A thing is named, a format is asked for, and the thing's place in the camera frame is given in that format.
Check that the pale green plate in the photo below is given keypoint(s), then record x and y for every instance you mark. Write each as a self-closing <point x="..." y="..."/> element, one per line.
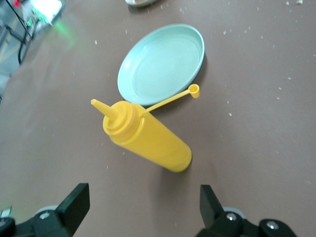
<point x="160" y="61"/>

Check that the brown table cover sheet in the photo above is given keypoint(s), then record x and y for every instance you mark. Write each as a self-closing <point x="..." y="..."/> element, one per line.
<point x="247" y="123"/>

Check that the beige plate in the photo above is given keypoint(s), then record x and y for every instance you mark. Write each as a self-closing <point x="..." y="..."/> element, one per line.
<point x="154" y="2"/>

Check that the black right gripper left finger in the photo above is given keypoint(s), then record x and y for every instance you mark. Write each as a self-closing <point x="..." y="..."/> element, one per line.
<point x="71" y="214"/>

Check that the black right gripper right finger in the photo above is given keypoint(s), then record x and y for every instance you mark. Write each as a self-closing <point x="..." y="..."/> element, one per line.
<point x="212" y="214"/>

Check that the yellow squeeze bottle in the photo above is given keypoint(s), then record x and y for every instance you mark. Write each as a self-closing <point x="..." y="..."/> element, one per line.
<point x="153" y="138"/>

